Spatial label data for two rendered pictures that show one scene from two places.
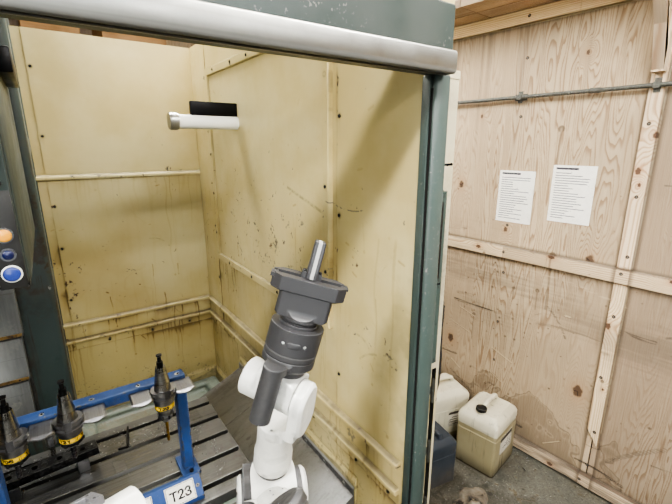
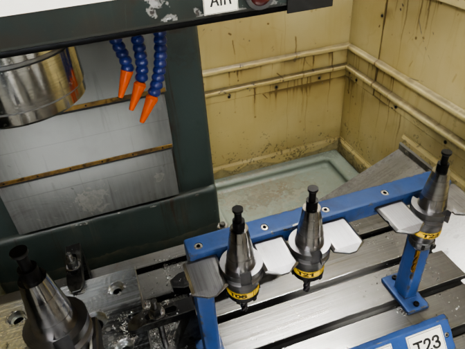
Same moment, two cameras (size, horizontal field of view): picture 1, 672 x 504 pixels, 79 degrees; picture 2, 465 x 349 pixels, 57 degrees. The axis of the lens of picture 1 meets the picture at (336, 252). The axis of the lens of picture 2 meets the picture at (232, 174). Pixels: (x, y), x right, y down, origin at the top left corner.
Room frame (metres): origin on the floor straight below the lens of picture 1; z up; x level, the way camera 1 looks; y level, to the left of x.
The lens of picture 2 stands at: (0.40, 0.61, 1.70)
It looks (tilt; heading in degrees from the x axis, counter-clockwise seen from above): 37 degrees down; 19
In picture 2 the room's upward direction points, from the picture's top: 4 degrees counter-clockwise
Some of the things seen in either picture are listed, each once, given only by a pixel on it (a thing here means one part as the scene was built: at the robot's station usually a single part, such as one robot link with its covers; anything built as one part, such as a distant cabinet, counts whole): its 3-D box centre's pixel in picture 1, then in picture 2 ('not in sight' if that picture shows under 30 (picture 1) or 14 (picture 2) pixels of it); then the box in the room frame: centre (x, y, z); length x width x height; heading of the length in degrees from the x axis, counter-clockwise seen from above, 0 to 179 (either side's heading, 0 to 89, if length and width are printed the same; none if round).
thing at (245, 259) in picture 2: (7, 423); (239, 245); (0.80, 0.75, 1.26); 0.04 x 0.04 x 0.07
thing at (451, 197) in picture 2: (183, 385); (457, 201); (1.02, 0.43, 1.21); 0.07 x 0.05 x 0.01; 35
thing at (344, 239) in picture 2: (94, 414); (340, 237); (0.89, 0.61, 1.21); 0.07 x 0.05 x 0.01; 35
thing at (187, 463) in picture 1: (183, 425); (417, 246); (1.06, 0.46, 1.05); 0.10 x 0.05 x 0.30; 35
